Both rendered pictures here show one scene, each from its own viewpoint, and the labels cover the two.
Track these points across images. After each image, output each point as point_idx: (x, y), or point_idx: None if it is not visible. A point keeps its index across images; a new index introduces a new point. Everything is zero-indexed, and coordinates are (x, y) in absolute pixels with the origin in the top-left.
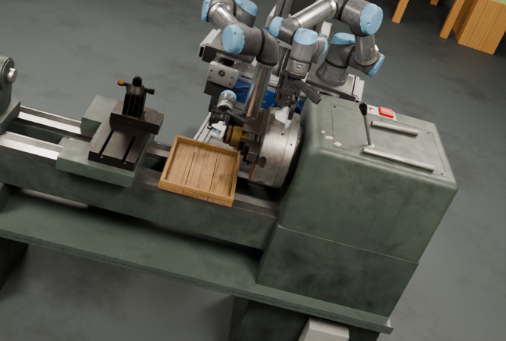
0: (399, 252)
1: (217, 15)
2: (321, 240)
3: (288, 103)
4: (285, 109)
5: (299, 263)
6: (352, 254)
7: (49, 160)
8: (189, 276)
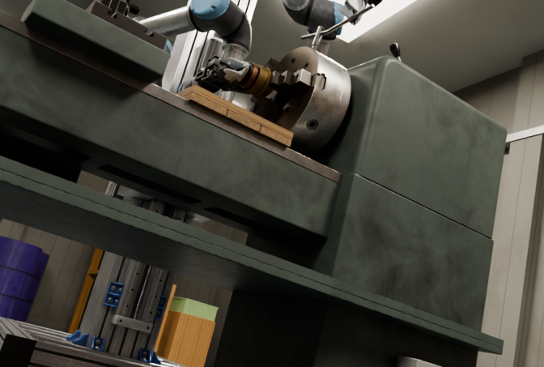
0: (476, 222)
1: (151, 17)
2: (403, 200)
3: None
4: None
5: (381, 244)
6: (435, 226)
7: (0, 17)
8: (258, 250)
